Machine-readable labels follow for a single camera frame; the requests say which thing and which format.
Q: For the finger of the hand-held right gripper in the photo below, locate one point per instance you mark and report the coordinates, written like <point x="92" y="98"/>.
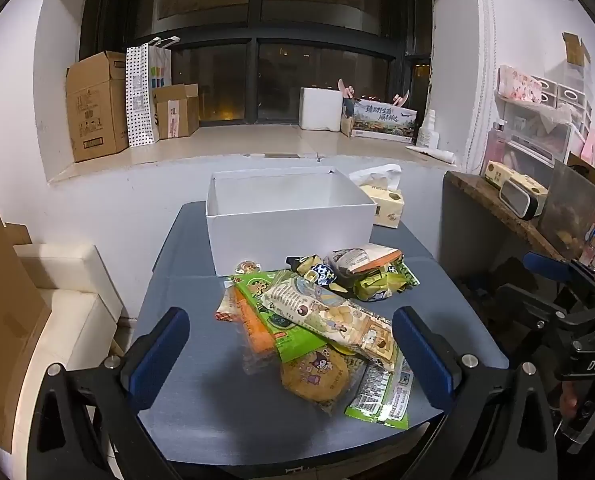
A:
<point x="542" y="265"/>
<point x="532" y="302"/>

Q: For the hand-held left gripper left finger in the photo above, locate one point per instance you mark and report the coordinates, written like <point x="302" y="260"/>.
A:
<point x="157" y="360"/>

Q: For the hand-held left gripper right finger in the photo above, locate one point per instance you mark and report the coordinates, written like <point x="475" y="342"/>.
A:
<point x="422" y="360"/>

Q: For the orange snack packet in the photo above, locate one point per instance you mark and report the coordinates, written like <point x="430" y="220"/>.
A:
<point x="255" y="332"/>

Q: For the grey orange printed packet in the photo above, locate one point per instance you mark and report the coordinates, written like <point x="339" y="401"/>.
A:
<point x="360" y="257"/>

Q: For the round fruit jelly cup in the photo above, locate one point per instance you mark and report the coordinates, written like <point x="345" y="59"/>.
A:
<point x="248" y="266"/>

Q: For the dark blue snack packet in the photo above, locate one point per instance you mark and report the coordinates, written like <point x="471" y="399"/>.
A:
<point x="320" y="272"/>

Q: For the white cardboard box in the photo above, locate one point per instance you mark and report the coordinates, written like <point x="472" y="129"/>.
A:
<point x="287" y="240"/>

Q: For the person's right hand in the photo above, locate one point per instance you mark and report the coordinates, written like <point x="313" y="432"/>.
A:
<point x="571" y="401"/>

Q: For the green labelled snack packet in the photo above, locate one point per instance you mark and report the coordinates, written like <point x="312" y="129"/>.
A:
<point x="382" y="397"/>

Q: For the clear plastic container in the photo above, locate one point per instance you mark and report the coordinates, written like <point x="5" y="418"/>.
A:
<point x="572" y="205"/>

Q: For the cream desk clock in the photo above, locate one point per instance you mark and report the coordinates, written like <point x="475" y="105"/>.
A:
<point x="515" y="187"/>

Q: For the crumpled green snack packet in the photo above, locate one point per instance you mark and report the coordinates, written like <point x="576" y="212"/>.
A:
<point x="377" y="287"/>

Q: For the wooden side table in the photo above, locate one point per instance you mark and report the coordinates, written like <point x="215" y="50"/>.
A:
<point x="482" y="195"/>

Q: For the long cream biscuit packet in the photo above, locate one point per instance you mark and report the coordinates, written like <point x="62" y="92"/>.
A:
<point x="327" y="317"/>

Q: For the round cookie packet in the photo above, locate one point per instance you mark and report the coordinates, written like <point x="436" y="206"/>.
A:
<point x="312" y="377"/>

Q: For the pink bottle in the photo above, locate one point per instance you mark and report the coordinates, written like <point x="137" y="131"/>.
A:
<point x="497" y="145"/>

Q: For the clear plastic drawer organiser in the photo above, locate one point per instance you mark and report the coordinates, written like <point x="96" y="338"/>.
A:
<point x="537" y="135"/>

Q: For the cream tissue box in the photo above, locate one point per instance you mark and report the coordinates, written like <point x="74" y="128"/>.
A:
<point x="387" y="207"/>

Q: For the white tube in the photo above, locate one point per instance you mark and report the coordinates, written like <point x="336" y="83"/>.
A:
<point x="432" y="152"/>

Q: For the flat brown cardboard sheet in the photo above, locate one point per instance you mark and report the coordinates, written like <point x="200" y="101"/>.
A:
<point x="7" y="310"/>

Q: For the white spray bottle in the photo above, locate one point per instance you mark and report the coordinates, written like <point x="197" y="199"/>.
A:
<point x="427" y="132"/>

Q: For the pink floral pouch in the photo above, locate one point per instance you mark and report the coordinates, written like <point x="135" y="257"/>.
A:
<point x="520" y="82"/>

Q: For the landscape printed gift box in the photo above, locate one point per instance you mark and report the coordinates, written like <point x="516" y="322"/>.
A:
<point x="382" y="120"/>

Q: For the cardboard piece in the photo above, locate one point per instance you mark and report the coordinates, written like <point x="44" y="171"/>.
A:
<point x="573" y="49"/>

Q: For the small brown cardboard box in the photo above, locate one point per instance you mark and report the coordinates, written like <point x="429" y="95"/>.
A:
<point x="177" y="115"/>

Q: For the dotted white paper bag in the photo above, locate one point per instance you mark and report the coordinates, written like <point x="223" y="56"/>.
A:
<point x="137" y="105"/>

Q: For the large brown cardboard box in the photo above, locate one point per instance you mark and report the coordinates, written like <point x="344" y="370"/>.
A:
<point x="94" y="110"/>

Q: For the white foam box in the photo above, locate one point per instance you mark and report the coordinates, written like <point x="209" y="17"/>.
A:
<point x="320" y="110"/>

